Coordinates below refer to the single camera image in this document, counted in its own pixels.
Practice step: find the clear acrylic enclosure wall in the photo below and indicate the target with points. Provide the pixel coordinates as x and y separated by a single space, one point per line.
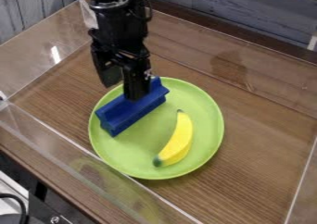
261 179

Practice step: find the blue plastic block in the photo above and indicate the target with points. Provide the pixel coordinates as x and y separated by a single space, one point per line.
120 113

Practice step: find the green round plate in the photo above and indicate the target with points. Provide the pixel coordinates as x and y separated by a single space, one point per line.
130 151

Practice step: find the yellow toy banana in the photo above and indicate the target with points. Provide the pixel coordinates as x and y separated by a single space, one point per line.
179 143

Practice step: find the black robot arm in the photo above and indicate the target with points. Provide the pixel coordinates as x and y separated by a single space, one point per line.
119 54

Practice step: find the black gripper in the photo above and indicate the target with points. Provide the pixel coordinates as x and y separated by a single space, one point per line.
117 45

